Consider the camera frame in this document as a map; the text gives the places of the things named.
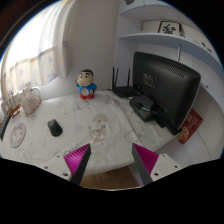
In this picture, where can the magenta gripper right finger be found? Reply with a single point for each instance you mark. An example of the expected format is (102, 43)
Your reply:
(145, 161)

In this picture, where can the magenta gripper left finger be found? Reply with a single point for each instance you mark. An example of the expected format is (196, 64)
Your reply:
(77, 161)

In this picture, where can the black computer mouse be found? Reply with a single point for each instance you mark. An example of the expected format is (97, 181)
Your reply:
(54, 127)

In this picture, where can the round patterned mouse pad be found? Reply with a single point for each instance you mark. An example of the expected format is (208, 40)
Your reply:
(17, 135)

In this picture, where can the white patterned tablecloth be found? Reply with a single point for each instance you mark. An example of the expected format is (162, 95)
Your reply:
(106, 122)

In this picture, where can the red printed booklet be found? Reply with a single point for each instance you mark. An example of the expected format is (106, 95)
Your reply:
(189, 126)

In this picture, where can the black wifi router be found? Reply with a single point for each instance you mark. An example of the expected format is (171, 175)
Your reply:
(122, 91)

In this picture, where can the black computer monitor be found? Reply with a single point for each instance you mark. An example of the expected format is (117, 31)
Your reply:
(167, 90)

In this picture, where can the cartoon boy figurine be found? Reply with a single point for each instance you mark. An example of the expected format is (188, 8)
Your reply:
(86, 85)

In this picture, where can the wooden rack with tubes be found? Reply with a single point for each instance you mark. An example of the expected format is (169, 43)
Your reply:
(11, 105)

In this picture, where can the white sheer curtain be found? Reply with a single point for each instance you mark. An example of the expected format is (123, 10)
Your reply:
(38, 53)

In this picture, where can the framed picture on shelf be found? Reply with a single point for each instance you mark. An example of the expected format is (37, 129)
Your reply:
(168, 27)

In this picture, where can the white wall shelf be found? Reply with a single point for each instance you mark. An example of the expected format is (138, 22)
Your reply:
(137, 30)

